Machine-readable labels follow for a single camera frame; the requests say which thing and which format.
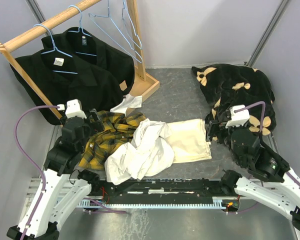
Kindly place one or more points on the blue hanger rear shirt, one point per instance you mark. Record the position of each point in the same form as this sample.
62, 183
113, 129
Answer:
81, 41

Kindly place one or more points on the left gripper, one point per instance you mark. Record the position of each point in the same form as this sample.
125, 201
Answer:
97, 123

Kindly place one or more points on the empty blue wire hanger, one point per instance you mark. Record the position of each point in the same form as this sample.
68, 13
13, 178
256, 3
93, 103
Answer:
113, 28

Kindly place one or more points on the white shirt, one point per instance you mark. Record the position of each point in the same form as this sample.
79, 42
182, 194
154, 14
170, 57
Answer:
145, 156

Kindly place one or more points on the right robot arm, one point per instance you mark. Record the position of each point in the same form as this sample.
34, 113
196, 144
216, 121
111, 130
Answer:
280, 187

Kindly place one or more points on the front black shirt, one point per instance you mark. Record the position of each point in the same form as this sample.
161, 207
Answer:
62, 78

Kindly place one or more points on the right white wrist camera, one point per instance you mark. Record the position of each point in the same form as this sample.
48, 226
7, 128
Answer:
238, 117

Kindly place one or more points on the rear black shirt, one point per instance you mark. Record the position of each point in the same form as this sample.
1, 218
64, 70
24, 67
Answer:
118, 63

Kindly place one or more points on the black floral blanket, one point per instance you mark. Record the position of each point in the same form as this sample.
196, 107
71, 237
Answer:
226, 85

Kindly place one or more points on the cream folded cloth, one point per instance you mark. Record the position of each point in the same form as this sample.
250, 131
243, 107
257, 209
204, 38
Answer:
188, 141

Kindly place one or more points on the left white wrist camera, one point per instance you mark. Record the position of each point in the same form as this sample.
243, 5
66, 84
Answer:
72, 108

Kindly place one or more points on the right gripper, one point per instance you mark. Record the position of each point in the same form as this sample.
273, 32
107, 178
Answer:
213, 126

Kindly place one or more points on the yellow plaid shirt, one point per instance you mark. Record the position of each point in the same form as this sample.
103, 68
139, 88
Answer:
118, 130

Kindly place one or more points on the blue hanger shirt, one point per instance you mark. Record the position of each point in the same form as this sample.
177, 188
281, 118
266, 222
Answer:
81, 41
55, 49

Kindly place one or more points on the black shirt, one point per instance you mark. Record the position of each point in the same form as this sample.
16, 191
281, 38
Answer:
118, 63
62, 78

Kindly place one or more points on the wooden clothes rack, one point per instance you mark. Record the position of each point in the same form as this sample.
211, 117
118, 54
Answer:
144, 84

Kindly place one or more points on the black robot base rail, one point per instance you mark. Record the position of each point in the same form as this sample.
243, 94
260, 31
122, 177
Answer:
161, 191

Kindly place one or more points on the white cable duct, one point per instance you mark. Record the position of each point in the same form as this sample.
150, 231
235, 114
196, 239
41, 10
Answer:
168, 201

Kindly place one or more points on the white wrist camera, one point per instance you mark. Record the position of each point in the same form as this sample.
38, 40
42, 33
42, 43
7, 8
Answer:
72, 108
238, 117

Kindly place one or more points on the blue hanger front shirt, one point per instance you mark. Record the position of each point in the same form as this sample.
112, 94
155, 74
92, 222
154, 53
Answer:
55, 49

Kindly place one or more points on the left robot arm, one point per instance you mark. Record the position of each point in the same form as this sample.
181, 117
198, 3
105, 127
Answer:
46, 215

